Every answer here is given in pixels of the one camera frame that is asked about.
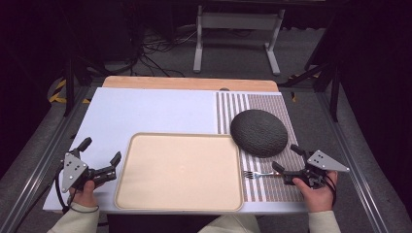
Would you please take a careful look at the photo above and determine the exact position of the striped placemat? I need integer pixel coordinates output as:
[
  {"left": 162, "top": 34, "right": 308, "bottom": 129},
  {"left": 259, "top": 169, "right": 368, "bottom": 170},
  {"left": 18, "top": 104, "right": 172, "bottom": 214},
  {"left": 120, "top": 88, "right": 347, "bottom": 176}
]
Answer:
[{"left": 215, "top": 91, "right": 306, "bottom": 204}]

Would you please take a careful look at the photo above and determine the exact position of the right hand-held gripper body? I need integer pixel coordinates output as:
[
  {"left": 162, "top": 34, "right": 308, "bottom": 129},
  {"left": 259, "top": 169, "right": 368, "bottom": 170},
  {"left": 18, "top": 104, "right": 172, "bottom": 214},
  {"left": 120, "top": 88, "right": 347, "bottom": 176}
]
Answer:
[{"left": 283, "top": 150, "right": 351, "bottom": 190}]

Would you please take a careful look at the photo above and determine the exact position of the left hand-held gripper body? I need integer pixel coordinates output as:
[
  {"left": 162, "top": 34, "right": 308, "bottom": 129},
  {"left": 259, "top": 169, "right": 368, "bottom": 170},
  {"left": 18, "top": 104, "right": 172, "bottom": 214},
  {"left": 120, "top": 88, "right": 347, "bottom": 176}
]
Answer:
[{"left": 60, "top": 149, "right": 118, "bottom": 194}]

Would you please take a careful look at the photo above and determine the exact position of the wooden board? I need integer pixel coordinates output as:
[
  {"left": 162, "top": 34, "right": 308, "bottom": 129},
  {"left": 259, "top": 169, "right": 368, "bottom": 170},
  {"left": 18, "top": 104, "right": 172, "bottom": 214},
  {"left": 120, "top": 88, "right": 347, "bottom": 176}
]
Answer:
[{"left": 102, "top": 76, "right": 280, "bottom": 93}]

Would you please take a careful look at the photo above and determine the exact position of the black tripod stand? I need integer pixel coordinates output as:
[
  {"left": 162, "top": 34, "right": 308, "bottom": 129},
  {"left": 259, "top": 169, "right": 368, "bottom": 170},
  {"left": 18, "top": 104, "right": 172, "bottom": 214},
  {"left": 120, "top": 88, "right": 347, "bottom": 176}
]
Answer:
[
  {"left": 61, "top": 45, "right": 113, "bottom": 117},
  {"left": 278, "top": 48, "right": 341, "bottom": 123}
]

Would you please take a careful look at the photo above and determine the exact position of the beige plastic tray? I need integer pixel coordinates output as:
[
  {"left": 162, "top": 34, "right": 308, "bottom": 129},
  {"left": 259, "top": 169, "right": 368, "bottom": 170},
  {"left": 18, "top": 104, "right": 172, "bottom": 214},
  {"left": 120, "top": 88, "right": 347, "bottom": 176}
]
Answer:
[{"left": 114, "top": 132, "right": 245, "bottom": 213}]

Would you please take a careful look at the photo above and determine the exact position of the person's left hand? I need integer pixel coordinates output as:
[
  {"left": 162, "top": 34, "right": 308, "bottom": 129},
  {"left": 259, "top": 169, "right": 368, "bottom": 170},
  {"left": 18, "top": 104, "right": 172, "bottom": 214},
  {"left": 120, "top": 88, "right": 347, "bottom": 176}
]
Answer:
[{"left": 68, "top": 179, "right": 98, "bottom": 209}]

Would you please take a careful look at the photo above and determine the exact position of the person's right hand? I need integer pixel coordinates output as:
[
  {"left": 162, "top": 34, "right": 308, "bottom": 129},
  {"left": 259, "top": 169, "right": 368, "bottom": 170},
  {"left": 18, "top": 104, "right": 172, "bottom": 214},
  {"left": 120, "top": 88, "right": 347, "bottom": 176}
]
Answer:
[{"left": 292, "top": 170, "right": 339, "bottom": 214}]

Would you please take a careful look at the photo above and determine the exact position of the white metal stand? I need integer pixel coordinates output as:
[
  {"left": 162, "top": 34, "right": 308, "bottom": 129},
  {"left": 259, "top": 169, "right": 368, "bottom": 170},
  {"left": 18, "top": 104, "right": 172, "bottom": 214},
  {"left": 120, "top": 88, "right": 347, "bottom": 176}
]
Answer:
[{"left": 192, "top": 4, "right": 287, "bottom": 77}]

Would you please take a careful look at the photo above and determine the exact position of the white table sheet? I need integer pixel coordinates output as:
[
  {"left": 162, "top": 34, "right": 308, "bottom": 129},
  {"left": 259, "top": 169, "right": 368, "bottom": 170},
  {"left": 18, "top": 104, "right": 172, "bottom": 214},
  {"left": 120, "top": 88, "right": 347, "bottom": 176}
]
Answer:
[{"left": 43, "top": 86, "right": 309, "bottom": 216}]

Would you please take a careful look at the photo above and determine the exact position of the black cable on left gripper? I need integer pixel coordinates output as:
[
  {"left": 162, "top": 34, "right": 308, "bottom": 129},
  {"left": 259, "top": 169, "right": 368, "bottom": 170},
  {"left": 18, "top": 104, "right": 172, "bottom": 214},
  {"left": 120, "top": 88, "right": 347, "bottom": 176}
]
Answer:
[{"left": 53, "top": 163, "right": 100, "bottom": 215}]

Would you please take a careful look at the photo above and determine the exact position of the bundle of floor cables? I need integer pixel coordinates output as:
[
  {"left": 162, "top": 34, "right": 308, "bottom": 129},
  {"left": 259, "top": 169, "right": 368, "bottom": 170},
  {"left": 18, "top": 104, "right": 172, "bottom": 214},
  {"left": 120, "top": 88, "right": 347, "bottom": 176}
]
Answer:
[{"left": 127, "top": 27, "right": 198, "bottom": 78}]

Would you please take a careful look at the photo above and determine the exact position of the person's lap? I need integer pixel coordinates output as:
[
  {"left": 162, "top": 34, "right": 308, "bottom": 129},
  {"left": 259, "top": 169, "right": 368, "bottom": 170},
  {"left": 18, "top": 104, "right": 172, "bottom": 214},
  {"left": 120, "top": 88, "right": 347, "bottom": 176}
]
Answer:
[{"left": 197, "top": 215, "right": 262, "bottom": 233}]

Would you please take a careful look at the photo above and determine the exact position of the silver fork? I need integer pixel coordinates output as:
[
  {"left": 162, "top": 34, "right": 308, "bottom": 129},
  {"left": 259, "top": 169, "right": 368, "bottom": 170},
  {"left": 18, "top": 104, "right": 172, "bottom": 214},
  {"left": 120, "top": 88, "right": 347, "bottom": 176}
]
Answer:
[{"left": 242, "top": 170, "right": 284, "bottom": 180}]

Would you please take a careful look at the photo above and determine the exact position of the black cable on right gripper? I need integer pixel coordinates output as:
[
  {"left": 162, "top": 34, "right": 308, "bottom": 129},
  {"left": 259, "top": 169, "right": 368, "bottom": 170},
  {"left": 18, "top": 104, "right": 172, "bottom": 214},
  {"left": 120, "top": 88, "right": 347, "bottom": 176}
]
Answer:
[{"left": 320, "top": 173, "right": 338, "bottom": 207}]

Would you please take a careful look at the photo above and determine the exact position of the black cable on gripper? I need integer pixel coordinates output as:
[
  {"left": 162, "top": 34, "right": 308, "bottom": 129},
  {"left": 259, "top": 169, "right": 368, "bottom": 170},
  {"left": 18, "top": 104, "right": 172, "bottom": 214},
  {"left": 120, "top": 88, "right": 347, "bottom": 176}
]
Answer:
[
  {"left": 53, "top": 163, "right": 100, "bottom": 215},
  {"left": 320, "top": 173, "right": 338, "bottom": 207}
]

